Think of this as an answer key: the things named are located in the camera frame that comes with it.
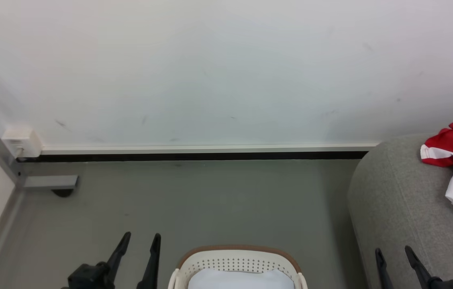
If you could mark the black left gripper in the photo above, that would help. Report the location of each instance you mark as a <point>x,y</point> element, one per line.
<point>90,277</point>

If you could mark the light blue clothing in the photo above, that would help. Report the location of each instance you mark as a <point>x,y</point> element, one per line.
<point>242,280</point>

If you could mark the black frame foot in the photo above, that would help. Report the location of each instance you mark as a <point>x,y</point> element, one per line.
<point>63,192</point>

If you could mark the white and black baseboard strip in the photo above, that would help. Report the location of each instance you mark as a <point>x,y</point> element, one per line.
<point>210,153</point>

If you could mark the white wall box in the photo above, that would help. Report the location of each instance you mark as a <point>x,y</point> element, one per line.
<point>23,140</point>

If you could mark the grey fabric sofa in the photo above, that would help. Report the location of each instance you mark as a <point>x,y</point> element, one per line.
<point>403,208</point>

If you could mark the cream perforated laundry basket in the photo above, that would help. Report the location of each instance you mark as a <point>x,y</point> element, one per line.
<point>234,261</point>

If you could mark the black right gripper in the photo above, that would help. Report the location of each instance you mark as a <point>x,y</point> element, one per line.
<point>447,284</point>

